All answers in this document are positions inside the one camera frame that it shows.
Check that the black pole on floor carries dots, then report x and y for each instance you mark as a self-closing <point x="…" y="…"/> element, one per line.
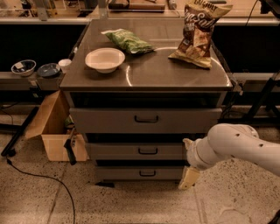
<point x="17" y="131"/>

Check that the brown chip bag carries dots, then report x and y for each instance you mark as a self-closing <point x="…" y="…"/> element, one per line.
<point x="200" y="19"/>

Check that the grey top drawer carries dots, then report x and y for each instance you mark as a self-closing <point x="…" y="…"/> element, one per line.
<point x="144" y="120"/>

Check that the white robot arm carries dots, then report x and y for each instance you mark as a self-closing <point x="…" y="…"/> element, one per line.
<point x="222" y="142"/>

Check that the grey drawer cabinet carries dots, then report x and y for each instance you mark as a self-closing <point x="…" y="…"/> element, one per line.
<point x="149" y="81"/>

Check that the black stand right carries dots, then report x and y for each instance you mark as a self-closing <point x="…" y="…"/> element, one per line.
<point x="250" y="117"/>

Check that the white blue-rimmed bowl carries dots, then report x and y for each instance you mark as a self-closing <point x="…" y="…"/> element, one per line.
<point x="24" y="68"/>

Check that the grey bottom drawer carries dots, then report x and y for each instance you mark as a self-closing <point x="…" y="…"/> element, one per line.
<point x="138" y="173"/>

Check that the green chip bag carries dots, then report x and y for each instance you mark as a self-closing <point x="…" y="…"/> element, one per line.
<point x="128" y="41"/>

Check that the small white cup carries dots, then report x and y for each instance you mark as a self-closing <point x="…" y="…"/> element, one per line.
<point x="65" y="64"/>

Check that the cardboard box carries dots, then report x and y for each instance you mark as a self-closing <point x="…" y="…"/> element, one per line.
<point x="49" y="124"/>

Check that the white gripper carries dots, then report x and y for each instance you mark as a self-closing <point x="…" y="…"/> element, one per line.
<point x="193" y="155"/>

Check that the grey drawer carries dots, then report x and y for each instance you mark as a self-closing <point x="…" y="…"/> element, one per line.
<point x="138" y="173"/>
<point x="136" y="151"/>
<point x="144" y="120"/>

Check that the dark blue bowl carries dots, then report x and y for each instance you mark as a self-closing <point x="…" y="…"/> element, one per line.
<point x="49" y="70"/>

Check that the black tool in box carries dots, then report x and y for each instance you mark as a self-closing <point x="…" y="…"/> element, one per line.
<point x="68" y="147"/>

